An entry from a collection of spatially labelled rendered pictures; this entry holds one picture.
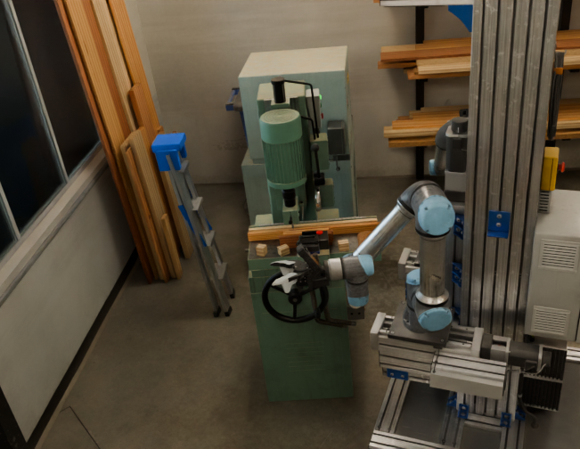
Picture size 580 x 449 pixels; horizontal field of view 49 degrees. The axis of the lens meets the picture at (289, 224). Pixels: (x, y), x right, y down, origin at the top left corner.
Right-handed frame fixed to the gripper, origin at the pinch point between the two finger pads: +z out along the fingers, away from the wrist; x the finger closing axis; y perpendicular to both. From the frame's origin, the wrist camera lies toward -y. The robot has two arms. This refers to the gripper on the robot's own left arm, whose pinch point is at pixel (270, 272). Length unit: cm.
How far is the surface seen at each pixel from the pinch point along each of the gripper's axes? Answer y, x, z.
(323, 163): -7, 90, -30
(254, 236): 21, 79, 7
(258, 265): 28, 64, 6
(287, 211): 7, 71, -10
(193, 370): 110, 108, 53
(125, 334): 105, 147, 98
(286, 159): -19, 64, -12
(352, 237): 24, 71, -38
